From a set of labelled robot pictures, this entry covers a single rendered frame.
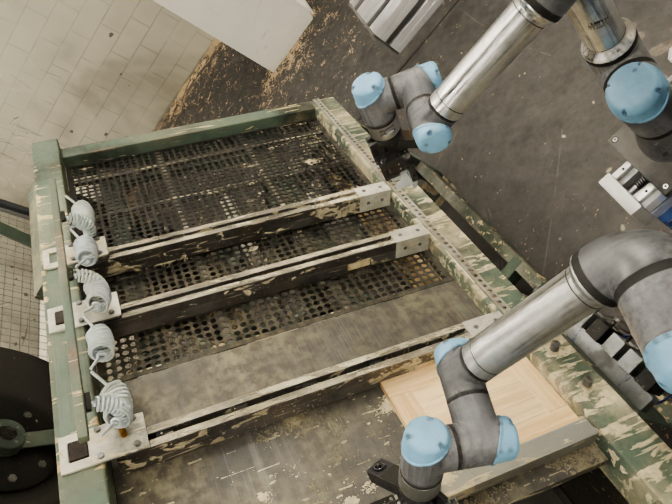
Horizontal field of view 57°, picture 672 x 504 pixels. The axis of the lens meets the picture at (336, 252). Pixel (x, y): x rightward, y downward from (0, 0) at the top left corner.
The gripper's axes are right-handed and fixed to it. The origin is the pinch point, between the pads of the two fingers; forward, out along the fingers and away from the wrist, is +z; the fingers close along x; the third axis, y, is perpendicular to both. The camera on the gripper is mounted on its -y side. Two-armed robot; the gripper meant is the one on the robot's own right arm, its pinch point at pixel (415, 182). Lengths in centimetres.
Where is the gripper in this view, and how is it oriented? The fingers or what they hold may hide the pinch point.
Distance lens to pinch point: 163.9
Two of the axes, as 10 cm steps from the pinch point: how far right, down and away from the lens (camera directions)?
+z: 3.5, 5.7, 7.4
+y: -8.8, 4.6, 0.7
